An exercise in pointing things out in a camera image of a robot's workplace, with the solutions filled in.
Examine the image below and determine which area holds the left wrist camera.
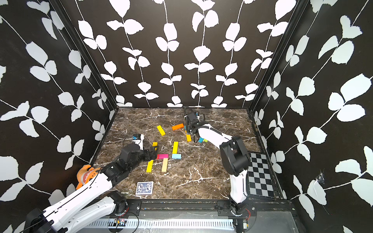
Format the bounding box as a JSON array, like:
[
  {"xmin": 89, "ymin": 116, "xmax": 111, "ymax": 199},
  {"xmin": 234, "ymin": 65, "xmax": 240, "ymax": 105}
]
[{"xmin": 132, "ymin": 134, "xmax": 144, "ymax": 150}]

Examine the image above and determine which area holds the black white checkerboard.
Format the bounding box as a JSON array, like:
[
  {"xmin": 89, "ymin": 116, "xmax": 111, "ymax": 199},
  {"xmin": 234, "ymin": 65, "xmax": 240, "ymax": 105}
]
[{"xmin": 248, "ymin": 153, "xmax": 275, "ymax": 198}]

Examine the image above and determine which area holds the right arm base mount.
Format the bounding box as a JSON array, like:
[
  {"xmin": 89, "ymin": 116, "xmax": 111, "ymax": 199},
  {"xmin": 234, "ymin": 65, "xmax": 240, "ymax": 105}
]
[{"xmin": 214, "ymin": 200, "xmax": 257, "ymax": 218}]

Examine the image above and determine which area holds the white perforated rail strip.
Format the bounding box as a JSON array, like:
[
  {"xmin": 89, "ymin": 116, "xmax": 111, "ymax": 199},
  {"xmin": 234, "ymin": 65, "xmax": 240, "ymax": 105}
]
[{"xmin": 85, "ymin": 218, "xmax": 234, "ymax": 231}]

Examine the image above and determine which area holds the yellow-green long block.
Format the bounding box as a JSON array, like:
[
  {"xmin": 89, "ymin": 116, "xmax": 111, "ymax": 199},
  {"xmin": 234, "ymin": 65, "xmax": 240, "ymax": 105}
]
[{"xmin": 146, "ymin": 160, "xmax": 154, "ymax": 173}]

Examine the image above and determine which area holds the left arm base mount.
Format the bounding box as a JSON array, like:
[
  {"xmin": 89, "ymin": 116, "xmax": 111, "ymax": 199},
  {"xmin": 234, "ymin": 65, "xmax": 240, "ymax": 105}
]
[{"xmin": 113, "ymin": 199, "xmax": 142, "ymax": 217}]

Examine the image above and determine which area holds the tan wood long block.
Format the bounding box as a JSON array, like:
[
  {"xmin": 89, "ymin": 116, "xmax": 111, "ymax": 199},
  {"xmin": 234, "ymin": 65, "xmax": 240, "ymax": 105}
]
[{"xmin": 161, "ymin": 158, "xmax": 168, "ymax": 173}]

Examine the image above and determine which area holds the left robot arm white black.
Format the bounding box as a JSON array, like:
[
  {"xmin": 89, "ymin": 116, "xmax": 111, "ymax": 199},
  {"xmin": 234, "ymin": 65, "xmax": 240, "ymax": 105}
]
[{"xmin": 23, "ymin": 143, "xmax": 157, "ymax": 233}]

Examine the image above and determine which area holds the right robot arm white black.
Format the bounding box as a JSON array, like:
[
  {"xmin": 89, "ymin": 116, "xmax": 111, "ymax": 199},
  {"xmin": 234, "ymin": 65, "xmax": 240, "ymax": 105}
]
[{"xmin": 184, "ymin": 107, "xmax": 251, "ymax": 215}]

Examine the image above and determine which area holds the orange long block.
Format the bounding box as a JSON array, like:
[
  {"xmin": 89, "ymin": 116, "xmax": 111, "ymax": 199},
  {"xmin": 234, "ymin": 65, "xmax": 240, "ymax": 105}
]
[{"xmin": 172, "ymin": 123, "xmax": 185, "ymax": 131}]

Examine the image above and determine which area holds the yellow long block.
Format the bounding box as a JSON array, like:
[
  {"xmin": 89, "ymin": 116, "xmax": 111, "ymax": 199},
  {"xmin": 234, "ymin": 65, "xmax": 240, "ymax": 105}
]
[{"xmin": 152, "ymin": 142, "xmax": 158, "ymax": 151}]

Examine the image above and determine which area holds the orange plush toy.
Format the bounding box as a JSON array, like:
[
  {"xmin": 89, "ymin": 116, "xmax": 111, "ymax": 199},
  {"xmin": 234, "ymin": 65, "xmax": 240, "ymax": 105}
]
[{"xmin": 76, "ymin": 165, "xmax": 100, "ymax": 190}]

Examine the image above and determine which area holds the magenta block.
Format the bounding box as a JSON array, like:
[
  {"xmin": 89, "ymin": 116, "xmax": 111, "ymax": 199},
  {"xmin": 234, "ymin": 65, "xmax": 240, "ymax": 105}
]
[{"xmin": 157, "ymin": 154, "xmax": 169, "ymax": 159}]

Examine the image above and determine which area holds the light blue short block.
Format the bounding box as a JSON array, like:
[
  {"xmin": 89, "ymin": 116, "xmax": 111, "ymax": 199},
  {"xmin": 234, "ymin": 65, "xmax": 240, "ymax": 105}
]
[{"xmin": 172, "ymin": 154, "xmax": 182, "ymax": 159}]

